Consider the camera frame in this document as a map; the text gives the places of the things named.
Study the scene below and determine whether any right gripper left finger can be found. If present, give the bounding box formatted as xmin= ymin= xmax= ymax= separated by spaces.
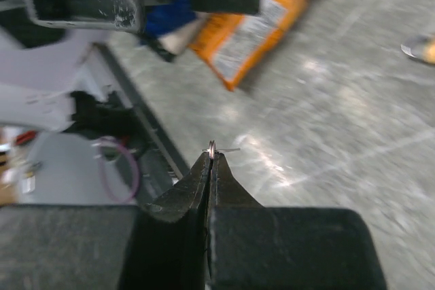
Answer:
xmin=143 ymin=152 xmax=212 ymax=223

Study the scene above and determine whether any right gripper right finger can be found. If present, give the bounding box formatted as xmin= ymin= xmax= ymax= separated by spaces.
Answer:
xmin=209 ymin=152 xmax=263 ymax=210

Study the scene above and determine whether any small brass key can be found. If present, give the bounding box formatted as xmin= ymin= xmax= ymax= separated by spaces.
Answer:
xmin=203 ymin=140 xmax=240 ymax=160

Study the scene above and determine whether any small brass padlock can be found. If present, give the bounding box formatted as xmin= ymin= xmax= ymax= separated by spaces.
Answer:
xmin=400 ymin=33 xmax=434 ymax=65

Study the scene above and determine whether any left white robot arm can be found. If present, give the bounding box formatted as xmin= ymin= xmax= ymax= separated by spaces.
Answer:
xmin=1 ymin=0 xmax=260 ymax=139

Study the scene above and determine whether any orange snack bag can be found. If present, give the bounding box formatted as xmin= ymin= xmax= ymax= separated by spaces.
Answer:
xmin=190 ymin=0 xmax=309 ymax=90

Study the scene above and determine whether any blue snack bag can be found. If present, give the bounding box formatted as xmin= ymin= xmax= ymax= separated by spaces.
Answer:
xmin=143 ymin=0 xmax=197 ymax=39

